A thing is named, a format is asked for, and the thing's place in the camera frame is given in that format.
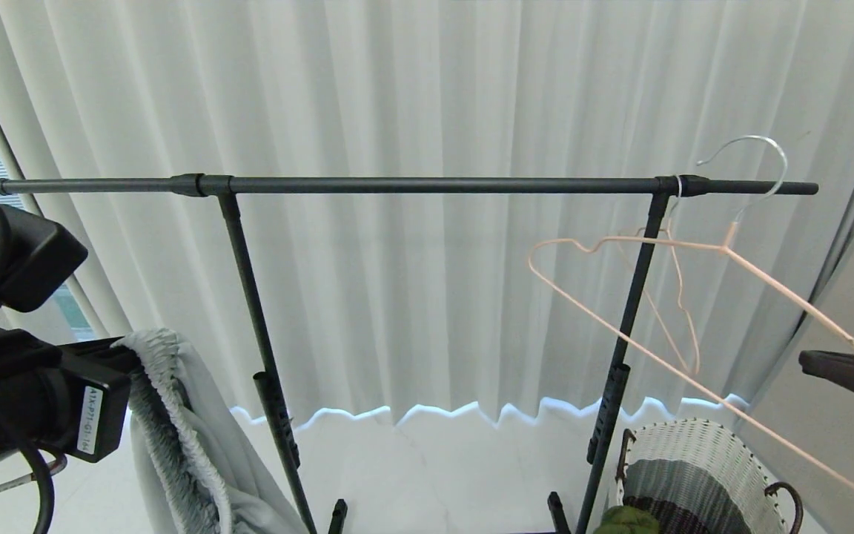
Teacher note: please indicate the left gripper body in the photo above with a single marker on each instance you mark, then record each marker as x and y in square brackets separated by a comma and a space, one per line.
[34, 400]

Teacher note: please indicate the pale grey shorts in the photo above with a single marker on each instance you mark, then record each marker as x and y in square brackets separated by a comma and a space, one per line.
[212, 445]

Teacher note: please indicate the pink clothes hanger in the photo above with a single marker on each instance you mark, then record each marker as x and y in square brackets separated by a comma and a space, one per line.
[682, 297]
[729, 239]

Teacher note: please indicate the black clothes rack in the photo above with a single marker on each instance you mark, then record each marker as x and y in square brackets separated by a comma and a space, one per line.
[434, 185]

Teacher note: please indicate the white laundry basket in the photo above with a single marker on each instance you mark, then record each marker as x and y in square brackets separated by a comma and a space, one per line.
[694, 445]

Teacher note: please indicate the white curtain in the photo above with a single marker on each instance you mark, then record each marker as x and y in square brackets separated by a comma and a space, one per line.
[434, 89]

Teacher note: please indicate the olive green garment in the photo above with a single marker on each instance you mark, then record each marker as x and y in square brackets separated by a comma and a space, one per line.
[627, 523]

